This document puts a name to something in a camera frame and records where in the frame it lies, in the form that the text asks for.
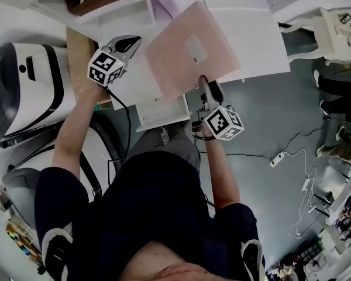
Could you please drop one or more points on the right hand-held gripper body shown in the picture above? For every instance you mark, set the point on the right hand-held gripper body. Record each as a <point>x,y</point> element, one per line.
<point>222,123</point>

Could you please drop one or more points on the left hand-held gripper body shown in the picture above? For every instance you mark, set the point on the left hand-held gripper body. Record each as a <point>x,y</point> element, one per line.
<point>102,66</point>

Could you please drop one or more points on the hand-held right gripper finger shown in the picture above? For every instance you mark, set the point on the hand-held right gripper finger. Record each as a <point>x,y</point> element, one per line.
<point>218,92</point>
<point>207,92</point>

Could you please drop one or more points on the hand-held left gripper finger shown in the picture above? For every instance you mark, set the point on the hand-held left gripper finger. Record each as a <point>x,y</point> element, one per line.
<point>111,43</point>
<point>128,50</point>

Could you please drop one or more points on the pink folder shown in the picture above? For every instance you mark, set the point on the pink folder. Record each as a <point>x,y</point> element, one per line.
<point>175,69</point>

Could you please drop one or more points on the person's left forearm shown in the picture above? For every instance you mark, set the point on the person's left forearm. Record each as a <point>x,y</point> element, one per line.
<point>73,127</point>

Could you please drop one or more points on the person's right forearm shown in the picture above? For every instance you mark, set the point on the person's right forearm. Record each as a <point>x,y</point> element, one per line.
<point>222,174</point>

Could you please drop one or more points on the brown cardboard box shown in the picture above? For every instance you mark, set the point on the brown cardboard box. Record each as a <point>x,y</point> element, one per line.
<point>82,63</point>

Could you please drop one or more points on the white desk drawer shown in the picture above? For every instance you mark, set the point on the white desk drawer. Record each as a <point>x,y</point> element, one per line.
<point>163,113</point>

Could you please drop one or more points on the white desk with shelves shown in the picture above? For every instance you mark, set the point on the white desk with shelves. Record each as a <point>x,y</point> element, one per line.
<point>251,39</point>

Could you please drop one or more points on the person's grey trousers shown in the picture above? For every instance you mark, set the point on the person's grey trousers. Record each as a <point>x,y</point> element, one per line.
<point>163,148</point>

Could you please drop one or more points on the white power strip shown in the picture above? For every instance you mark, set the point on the white power strip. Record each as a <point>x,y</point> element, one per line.
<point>277,159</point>

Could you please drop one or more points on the white black robot machine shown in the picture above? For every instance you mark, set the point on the white black robot machine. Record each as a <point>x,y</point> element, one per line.
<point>44,98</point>
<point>96,145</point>

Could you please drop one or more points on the person's dark shirt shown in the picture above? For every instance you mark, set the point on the person's dark shirt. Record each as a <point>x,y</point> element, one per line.
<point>152,209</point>

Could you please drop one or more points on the white dressing table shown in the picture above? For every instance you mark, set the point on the white dressing table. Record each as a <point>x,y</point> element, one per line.
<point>330,39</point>

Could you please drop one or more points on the white work table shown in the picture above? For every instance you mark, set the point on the white work table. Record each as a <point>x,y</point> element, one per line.
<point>343,198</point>

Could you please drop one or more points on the person's face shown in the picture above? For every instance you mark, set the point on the person's face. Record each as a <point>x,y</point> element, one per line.
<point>175,265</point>

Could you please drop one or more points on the black plastic crate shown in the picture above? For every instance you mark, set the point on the black plastic crate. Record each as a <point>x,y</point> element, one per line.
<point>307,250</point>

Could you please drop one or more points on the black floor fan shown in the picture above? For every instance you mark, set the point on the black floor fan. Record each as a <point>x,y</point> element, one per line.
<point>316,263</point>

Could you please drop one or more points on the small black picture frame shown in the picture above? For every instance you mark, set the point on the small black picture frame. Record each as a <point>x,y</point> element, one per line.
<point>345,18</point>

